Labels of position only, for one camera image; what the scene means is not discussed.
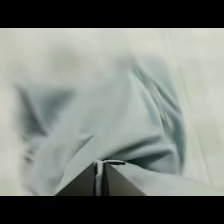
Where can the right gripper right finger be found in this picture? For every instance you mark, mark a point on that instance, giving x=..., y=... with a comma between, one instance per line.
x=116, y=183

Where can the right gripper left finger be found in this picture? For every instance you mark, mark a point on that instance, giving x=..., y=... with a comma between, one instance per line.
x=83, y=183

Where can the grey T-shirt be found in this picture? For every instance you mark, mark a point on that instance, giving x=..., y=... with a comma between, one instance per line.
x=110, y=110

